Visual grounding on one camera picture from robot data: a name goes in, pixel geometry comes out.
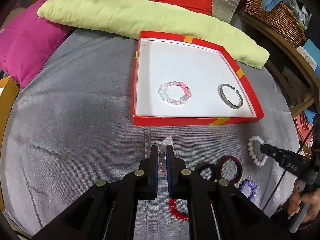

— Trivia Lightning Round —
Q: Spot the purple bead bracelet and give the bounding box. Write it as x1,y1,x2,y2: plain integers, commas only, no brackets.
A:
237,178,258,202

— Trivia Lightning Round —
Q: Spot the maroon hair tie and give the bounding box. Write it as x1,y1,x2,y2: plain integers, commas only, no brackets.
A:
216,155,244,185

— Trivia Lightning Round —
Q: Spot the silver metal bangle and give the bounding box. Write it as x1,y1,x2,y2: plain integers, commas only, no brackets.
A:
218,83,244,109

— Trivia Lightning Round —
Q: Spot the blue cardboard box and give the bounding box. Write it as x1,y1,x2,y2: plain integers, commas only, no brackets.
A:
303,39,320,76

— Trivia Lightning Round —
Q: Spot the wicker basket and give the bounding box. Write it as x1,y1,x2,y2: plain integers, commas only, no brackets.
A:
245,0,306,48

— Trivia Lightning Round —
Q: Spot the magenta pillow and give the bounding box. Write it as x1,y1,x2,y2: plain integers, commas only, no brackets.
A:
0,0,74,88

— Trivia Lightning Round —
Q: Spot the orange cardboard box lid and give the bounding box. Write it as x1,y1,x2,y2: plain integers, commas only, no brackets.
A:
0,76,20,210

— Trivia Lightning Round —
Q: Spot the wooden shelf bench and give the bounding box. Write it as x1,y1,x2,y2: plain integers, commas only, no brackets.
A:
238,9,319,118

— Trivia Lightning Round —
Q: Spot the pink white bead bracelet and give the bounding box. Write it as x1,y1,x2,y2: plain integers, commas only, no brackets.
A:
158,81,193,106

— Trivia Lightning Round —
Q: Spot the red shallow jewelry box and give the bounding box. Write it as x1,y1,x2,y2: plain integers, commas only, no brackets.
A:
132,31,264,126

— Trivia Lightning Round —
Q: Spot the light green folded blanket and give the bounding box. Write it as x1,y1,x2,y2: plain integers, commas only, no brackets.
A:
37,0,270,69

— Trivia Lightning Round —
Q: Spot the white patterned box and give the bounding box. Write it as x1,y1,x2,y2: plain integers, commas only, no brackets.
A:
297,46,317,70

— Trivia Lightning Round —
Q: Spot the red bead bracelet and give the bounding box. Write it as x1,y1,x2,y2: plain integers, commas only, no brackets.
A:
167,197,190,221

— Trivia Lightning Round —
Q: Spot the pale pink bead bracelet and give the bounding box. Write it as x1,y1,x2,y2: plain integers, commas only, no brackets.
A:
158,136,175,176

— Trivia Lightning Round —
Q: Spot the person's right hand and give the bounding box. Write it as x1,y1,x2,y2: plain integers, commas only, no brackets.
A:
286,178,320,230

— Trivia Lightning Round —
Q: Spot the black hair tie with charm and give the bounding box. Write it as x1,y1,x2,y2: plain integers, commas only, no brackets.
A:
194,162,220,182

